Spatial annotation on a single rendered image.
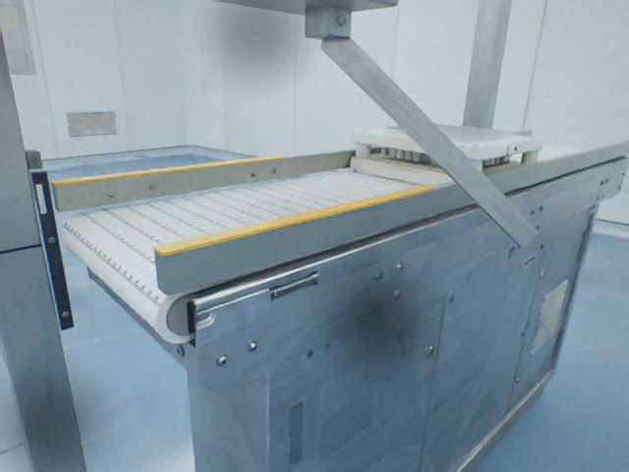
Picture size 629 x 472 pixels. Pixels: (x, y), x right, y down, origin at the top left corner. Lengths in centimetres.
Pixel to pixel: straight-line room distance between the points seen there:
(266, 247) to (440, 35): 378
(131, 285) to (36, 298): 24
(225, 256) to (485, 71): 103
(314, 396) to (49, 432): 35
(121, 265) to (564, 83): 353
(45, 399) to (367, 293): 43
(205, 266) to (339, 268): 15
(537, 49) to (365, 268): 341
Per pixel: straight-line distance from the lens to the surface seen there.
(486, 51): 128
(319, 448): 67
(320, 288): 44
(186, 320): 36
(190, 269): 33
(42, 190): 58
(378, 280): 51
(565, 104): 374
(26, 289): 61
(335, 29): 40
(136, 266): 41
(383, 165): 77
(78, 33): 578
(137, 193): 60
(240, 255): 35
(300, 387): 56
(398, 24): 428
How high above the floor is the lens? 95
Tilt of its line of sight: 20 degrees down
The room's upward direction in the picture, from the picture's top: 2 degrees clockwise
